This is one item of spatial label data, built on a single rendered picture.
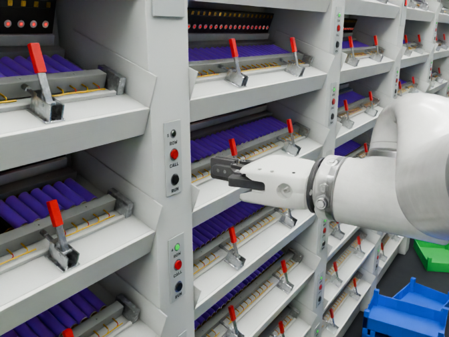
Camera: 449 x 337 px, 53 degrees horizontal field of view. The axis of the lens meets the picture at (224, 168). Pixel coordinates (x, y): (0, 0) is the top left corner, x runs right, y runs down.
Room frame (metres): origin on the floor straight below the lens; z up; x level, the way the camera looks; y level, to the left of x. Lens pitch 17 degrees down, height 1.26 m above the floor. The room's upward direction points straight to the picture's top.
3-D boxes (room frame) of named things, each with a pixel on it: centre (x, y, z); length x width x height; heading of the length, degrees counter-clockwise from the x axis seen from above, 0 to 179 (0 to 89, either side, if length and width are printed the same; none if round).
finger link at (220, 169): (0.63, 0.00, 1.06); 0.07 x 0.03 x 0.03; 56
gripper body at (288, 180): (0.59, -0.09, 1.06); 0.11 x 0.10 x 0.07; 56
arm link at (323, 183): (0.55, -0.14, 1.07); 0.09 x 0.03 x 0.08; 146
